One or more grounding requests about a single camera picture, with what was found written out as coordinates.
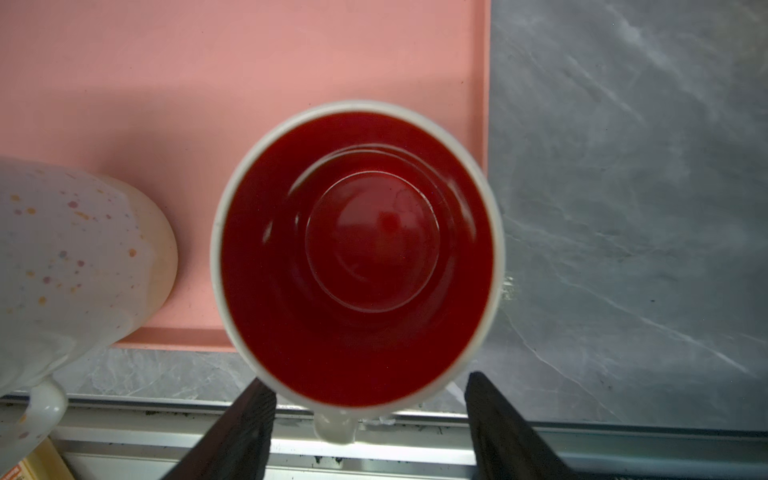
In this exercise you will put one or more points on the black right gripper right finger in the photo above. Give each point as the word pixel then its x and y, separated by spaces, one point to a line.
pixel 504 443

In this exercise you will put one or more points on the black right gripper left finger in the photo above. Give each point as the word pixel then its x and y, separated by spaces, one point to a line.
pixel 237 446

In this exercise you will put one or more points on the white speckled mug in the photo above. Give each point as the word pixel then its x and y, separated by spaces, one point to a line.
pixel 86 260

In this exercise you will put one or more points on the pink rectangular tray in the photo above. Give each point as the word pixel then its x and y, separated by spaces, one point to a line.
pixel 168 96

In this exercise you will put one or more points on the white mug red inside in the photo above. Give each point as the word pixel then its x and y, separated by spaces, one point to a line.
pixel 357 260

